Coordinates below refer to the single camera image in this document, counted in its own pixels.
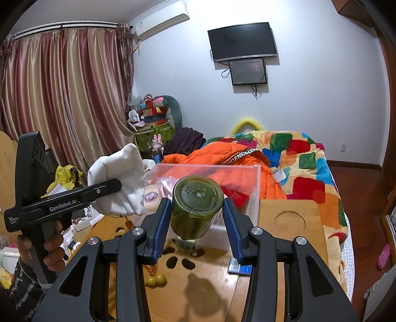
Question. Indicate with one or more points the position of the rabbit topped bottle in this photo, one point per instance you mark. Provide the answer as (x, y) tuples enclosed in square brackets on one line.
[(157, 148)]

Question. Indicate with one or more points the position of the dark purple cloth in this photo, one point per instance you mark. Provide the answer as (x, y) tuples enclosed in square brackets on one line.
[(185, 139)]

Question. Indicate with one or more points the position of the blue white small box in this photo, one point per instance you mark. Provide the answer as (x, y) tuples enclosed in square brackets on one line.
[(241, 269)]

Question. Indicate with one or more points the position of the cream roll with purple label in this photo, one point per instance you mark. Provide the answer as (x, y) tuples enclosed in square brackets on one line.
[(151, 196)]

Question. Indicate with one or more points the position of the white cloth pouch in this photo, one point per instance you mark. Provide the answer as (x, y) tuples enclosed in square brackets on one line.
[(123, 167)]

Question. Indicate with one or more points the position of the pink slipper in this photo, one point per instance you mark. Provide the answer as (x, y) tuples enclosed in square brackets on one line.
[(383, 257)]

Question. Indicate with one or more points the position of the pink striped curtain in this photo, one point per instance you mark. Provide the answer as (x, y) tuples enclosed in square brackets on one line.
[(62, 93)]

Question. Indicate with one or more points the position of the wooden desk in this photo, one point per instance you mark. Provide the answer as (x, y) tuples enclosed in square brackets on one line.
[(294, 247)]

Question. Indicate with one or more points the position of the green jar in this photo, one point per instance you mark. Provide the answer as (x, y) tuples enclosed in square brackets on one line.
[(195, 213)]

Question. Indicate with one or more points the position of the clear plastic box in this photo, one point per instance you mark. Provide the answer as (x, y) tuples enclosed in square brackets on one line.
[(244, 185)]

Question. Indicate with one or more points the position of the small black wall monitor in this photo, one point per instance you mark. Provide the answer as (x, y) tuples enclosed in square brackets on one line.
[(247, 71)]

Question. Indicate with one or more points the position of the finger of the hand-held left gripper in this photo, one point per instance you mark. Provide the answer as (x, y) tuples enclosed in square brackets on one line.
[(102, 187)]

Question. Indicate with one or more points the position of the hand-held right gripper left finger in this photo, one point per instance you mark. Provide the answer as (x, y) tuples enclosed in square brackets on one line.
[(162, 226)]

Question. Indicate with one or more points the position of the grey plush toy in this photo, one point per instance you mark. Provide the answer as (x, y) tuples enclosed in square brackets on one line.
[(174, 108)]

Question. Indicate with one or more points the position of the yellow cloth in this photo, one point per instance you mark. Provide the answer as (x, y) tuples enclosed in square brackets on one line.
[(65, 175)]

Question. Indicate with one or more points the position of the person's left hand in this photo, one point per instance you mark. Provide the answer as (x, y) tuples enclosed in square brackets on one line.
[(54, 247)]

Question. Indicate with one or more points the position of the two green olives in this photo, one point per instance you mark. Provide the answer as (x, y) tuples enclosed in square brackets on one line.
[(156, 280)]

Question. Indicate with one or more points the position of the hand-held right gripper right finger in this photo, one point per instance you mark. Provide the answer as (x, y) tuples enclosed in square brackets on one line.
[(230, 229)]

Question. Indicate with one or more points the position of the yellow foam arch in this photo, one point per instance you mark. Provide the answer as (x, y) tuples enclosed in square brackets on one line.
[(247, 122)]

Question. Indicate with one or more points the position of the colourful patchwork blanket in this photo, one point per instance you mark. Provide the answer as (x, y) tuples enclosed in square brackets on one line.
[(309, 173)]

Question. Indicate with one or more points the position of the person's left forearm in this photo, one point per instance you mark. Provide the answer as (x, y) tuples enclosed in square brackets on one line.
[(24, 281)]

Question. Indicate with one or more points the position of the white air conditioner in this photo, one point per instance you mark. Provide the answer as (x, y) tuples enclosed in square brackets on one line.
[(157, 20)]

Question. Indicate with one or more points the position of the black wall television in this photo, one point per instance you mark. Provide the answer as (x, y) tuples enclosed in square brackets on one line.
[(241, 40)]

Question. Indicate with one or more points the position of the orange jacket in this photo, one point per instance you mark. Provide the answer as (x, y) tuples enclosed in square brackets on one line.
[(216, 161)]

